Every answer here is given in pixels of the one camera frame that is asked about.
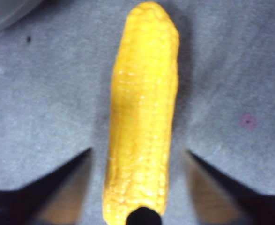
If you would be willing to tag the yellow corn cob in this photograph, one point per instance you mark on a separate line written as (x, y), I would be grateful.
(144, 105)

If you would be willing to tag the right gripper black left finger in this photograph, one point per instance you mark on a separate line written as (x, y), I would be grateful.
(22, 206)

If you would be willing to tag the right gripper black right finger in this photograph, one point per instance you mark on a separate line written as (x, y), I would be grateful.
(249, 208)

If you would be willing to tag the pale green electric pot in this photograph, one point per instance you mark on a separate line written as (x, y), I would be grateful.
(1, 11)

